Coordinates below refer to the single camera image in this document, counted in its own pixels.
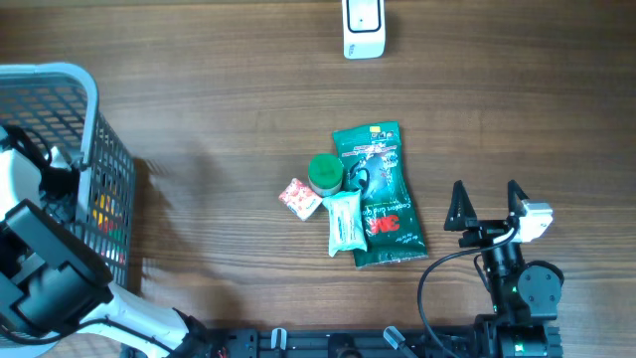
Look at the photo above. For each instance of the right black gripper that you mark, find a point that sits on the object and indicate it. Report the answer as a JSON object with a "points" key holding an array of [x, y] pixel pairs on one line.
{"points": [[454, 223]]}

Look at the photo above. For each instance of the green 3M gloves package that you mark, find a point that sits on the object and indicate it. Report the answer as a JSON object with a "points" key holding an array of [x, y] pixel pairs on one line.
{"points": [[373, 166]]}

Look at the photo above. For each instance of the mint green tissue pack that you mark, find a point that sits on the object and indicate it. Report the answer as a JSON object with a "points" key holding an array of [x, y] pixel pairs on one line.
{"points": [[346, 232]]}

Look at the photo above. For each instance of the green lid jar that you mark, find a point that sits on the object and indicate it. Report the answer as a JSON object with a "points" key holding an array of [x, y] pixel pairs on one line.
{"points": [[325, 174]]}

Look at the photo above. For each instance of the small red snack box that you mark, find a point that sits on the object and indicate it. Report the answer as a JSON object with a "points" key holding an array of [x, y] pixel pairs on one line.
{"points": [[300, 199]]}

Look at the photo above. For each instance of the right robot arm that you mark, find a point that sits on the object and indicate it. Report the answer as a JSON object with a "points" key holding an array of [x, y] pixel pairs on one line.
{"points": [[524, 295]]}

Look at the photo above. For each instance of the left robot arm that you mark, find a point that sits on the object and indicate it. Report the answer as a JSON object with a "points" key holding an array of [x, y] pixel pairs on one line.
{"points": [[54, 286]]}

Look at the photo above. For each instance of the white barcode scanner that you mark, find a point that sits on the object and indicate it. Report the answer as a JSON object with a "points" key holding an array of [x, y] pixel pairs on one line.
{"points": [[364, 29]]}

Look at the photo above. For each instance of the grey plastic mesh basket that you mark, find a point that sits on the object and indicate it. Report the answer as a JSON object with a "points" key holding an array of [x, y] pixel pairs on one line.
{"points": [[57, 105]]}

